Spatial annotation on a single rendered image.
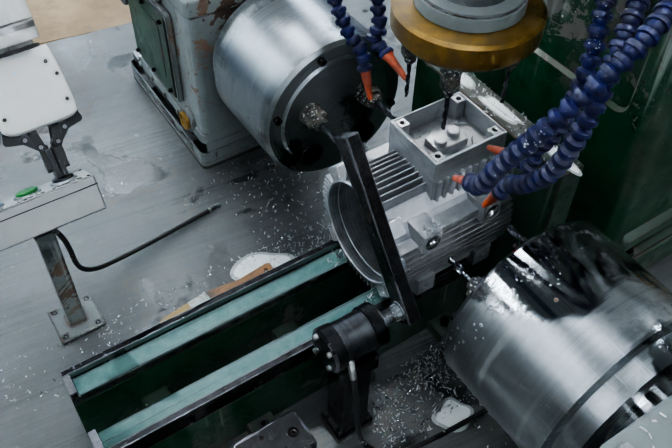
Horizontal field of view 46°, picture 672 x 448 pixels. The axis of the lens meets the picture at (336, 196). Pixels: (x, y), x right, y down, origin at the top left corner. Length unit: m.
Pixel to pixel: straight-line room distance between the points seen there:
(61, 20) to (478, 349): 2.50
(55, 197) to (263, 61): 0.35
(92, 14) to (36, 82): 2.09
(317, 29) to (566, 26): 0.35
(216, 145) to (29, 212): 0.47
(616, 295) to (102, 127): 1.07
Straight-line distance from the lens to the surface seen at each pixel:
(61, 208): 1.11
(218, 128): 1.44
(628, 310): 0.88
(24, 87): 1.09
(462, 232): 1.08
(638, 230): 1.28
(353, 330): 0.96
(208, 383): 1.07
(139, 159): 1.53
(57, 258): 1.18
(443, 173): 1.02
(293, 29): 1.19
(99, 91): 1.71
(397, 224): 1.00
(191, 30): 1.31
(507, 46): 0.89
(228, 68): 1.25
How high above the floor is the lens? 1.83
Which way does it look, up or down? 46 degrees down
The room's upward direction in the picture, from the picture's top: 1 degrees clockwise
